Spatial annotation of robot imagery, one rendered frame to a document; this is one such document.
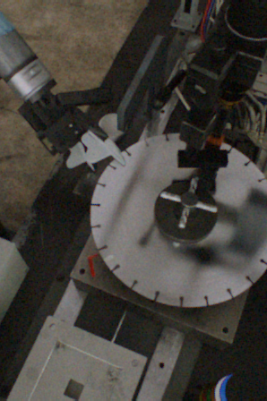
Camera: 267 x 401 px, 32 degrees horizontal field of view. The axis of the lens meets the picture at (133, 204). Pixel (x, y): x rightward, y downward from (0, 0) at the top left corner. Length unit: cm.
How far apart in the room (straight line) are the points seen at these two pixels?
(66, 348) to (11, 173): 127
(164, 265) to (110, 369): 19
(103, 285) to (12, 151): 124
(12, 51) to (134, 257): 41
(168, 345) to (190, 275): 21
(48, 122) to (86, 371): 44
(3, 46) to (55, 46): 149
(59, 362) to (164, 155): 41
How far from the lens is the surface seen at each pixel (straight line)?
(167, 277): 77
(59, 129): 86
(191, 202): 77
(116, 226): 80
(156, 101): 59
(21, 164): 199
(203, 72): 59
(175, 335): 95
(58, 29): 243
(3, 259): 86
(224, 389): 55
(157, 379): 94
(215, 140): 87
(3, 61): 87
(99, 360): 80
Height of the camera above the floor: 169
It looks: 65 degrees down
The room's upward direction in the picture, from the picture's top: 3 degrees clockwise
